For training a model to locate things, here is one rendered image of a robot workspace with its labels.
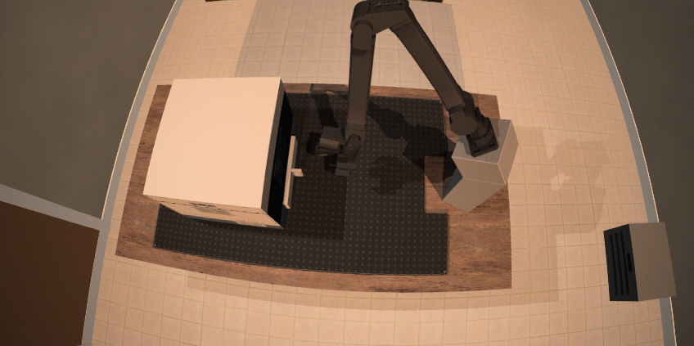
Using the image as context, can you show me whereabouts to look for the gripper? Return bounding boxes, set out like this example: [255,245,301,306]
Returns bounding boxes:
[335,150,358,177]

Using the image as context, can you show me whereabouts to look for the beige benchtop instrument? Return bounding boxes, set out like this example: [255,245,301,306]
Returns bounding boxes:
[143,77,304,229]

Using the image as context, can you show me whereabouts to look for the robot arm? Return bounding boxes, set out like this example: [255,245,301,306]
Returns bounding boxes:
[315,0,498,163]

